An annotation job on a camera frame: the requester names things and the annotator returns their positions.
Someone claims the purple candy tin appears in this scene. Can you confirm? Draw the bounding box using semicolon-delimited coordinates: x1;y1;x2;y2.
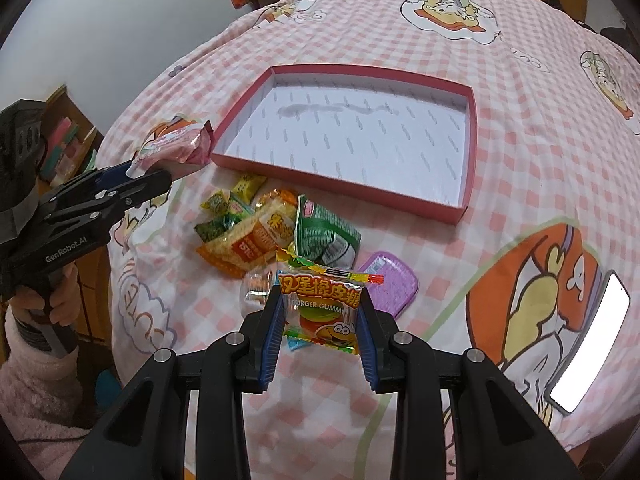
358;252;419;318

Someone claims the burger gummy candy packet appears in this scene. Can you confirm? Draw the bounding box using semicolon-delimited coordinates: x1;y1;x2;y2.
276;248;384;353

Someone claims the pink peach jelly pouch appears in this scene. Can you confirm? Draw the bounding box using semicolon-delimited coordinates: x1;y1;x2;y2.
126;122;215;181

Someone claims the orange yellow cracker packet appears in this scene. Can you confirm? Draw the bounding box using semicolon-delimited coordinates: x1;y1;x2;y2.
195;190;297;278

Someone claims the green triangular snack packet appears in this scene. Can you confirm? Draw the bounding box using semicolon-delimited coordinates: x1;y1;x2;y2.
294;194;362;269

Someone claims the green pea snack packet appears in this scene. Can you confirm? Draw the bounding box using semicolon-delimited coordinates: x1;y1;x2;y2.
194;210;252;243

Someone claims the yellow small candy packet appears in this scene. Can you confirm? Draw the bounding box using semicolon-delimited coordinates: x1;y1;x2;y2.
231;174;267;205

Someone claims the left hand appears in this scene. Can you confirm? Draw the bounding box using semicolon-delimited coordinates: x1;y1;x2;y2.
9;263;81;326

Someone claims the blue wrapped candy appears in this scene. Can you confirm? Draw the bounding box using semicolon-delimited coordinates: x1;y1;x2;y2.
288;336;310;351

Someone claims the clear orange jelly cup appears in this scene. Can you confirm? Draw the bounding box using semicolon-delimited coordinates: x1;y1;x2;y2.
240;268;276;318

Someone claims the pink fuzzy left sleeve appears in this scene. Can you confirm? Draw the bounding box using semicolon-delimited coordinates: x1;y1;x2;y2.
1;312;89;479

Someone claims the pink shallow box tray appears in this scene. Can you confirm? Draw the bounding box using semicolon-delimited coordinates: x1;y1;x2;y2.
212;64;477;226

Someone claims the white smartphone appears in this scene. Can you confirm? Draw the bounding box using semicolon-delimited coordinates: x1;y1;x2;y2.
544;270;631;416

